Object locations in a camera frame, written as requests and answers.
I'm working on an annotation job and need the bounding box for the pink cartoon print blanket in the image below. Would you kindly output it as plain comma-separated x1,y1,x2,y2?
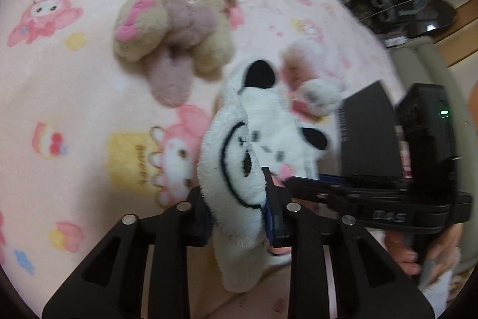
1,0,404,314

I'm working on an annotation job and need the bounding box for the black storage box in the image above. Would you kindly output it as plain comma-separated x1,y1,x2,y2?
338,82,404,190

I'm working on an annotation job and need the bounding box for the beige plush bunny toy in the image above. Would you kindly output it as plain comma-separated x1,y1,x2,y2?
113,0,237,108

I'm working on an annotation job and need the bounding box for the grey green sofa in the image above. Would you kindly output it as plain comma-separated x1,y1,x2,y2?
390,37,477,281

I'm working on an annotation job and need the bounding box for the white dog plush toy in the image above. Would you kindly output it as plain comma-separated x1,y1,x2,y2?
197,59,330,293

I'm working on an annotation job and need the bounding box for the person's right hand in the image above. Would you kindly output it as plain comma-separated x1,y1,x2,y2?
385,223,463,280

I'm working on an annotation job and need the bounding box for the small pink white plush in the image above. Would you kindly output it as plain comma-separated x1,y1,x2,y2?
280,39,347,117

